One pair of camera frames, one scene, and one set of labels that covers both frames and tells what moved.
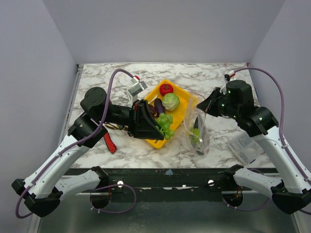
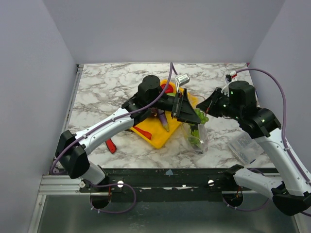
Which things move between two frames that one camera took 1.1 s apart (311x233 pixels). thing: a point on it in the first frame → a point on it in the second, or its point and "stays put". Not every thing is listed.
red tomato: [165, 89] stays put
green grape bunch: [164, 122] → [203, 119]
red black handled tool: [112, 146] stays put
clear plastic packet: [246, 148] stays put
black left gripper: [142, 123] → [182, 109]
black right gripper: [211, 102] stays put
